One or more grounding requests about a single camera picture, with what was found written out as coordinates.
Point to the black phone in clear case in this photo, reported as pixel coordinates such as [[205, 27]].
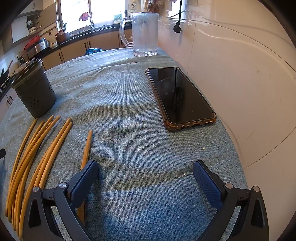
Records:
[[182, 97]]

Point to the dark brown pot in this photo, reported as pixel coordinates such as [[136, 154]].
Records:
[[62, 37]]

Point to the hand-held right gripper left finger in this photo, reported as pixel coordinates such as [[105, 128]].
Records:
[[84, 183]]

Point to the blue plastic bag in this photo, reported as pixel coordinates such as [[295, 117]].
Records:
[[93, 51]]

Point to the pink cloth at window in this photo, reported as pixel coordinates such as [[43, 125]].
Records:
[[84, 16]]

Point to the metal kettle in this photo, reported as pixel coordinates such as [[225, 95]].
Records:
[[21, 60]]

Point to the kitchen window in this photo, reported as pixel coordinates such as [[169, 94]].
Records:
[[101, 11]]

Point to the chrome sink faucet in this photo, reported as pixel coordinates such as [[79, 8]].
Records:
[[91, 22]]

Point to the grey perforated utensil holder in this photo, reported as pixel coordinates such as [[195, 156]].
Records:
[[34, 92]]

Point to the clear glass mug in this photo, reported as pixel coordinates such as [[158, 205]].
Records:
[[144, 32]]

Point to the black kitchen countertop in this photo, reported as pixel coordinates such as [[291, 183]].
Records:
[[76, 37]]

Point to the silver rice cooker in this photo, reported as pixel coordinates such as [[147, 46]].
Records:
[[42, 45]]

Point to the wooden chopstick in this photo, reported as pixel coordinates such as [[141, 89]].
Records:
[[28, 150], [86, 148], [50, 153], [22, 147], [56, 157], [34, 144], [38, 147]]

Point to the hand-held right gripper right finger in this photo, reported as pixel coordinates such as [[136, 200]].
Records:
[[207, 185]]

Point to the white upper kitchen cabinet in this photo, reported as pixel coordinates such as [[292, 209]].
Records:
[[23, 20]]

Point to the grey-green table cloth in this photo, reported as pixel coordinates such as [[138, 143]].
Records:
[[138, 150]]

